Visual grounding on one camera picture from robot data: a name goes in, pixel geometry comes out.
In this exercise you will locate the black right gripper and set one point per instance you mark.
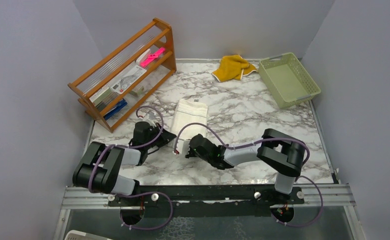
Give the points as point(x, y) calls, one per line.
point(190, 153)

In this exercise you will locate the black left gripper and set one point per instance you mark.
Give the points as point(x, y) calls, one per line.
point(165, 137)

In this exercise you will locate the white terry towel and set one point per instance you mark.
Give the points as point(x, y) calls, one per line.
point(187, 112)

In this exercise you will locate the yellow towel white trim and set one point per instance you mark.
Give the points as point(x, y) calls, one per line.
point(233, 67)

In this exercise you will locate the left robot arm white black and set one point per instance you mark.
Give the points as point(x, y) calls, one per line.
point(98, 169)

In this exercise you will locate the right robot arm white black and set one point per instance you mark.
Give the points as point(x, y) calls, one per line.
point(283, 153)

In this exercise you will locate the small green staples box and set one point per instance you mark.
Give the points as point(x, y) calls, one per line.
point(137, 91)

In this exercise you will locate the blue pen pack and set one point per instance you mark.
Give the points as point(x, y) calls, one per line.
point(121, 104)

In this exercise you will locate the ruler set clear package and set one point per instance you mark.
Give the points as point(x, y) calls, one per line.
point(126, 78)

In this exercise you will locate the wooden shelf rack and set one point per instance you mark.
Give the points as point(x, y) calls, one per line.
point(150, 38)

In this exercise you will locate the green stapler box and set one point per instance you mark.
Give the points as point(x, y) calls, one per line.
point(102, 95)

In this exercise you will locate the pink plastic tool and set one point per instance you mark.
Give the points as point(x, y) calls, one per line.
point(149, 58)

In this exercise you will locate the light green plastic basket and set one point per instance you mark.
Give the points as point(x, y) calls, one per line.
point(287, 80)

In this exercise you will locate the white bin corner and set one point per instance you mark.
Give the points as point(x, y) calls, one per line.
point(79, 235)

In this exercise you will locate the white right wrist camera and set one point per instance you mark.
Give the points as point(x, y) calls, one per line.
point(180, 146)

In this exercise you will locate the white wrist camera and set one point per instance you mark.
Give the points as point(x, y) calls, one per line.
point(148, 117)
point(180, 146)

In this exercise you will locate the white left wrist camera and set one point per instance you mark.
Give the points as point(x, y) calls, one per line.
point(148, 117)

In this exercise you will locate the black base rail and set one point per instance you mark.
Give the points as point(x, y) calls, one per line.
point(206, 200)

